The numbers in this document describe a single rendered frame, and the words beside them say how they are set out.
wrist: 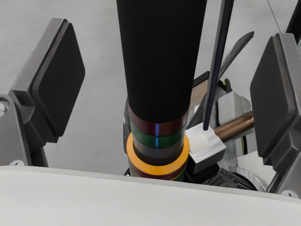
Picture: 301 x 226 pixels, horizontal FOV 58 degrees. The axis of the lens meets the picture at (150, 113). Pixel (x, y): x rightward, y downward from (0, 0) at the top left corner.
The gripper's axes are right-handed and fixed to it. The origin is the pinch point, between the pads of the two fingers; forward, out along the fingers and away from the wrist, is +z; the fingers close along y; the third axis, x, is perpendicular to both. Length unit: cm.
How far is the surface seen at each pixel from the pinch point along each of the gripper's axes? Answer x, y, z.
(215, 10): -164, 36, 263
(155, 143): -5.3, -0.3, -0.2
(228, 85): -50, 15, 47
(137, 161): -8.2, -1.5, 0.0
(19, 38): -164, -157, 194
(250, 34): -21.2, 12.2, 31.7
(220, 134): -11.1, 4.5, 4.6
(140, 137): -5.3, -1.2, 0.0
